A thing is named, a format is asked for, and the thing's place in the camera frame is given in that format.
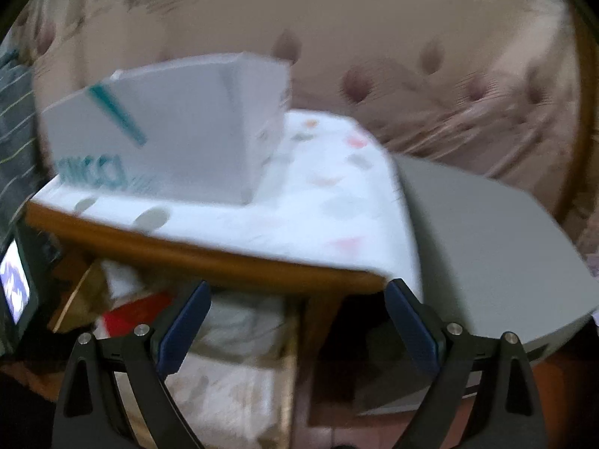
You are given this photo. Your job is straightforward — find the white box teal letters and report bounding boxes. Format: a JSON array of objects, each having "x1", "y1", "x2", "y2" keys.
[{"x1": 42, "y1": 53, "x2": 291, "y2": 205}]

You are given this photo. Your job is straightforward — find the white garment in drawer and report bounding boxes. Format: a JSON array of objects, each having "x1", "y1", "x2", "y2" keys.
[{"x1": 190, "y1": 291, "x2": 287, "y2": 363}]

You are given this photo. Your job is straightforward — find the red underwear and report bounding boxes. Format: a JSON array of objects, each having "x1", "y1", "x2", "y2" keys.
[{"x1": 103, "y1": 292, "x2": 174, "y2": 337}]

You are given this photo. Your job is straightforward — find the left gripper display device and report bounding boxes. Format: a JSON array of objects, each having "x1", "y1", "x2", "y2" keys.
[{"x1": 1, "y1": 230, "x2": 42, "y2": 339}]

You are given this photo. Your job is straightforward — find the pink patterned bed sheet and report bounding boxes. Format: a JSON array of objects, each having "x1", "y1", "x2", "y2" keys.
[{"x1": 13, "y1": 0, "x2": 598, "y2": 251}]

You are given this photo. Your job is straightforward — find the white dotted table cloth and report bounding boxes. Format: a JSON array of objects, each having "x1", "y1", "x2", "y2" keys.
[{"x1": 32, "y1": 109, "x2": 425, "y2": 300}]

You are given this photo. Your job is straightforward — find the white sock bundle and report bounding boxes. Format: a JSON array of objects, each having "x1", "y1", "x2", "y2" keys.
[{"x1": 100, "y1": 260, "x2": 144, "y2": 301}]

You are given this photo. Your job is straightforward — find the brown wooden nightstand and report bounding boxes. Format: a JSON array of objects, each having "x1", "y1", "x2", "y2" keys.
[{"x1": 25, "y1": 201, "x2": 390, "y2": 449}]

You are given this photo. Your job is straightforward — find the grey plaid blanket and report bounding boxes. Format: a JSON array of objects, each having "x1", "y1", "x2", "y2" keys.
[{"x1": 0, "y1": 50, "x2": 49, "y2": 243}]

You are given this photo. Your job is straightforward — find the grey flat board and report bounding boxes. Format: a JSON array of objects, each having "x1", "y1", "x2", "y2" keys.
[{"x1": 365, "y1": 155, "x2": 598, "y2": 364}]

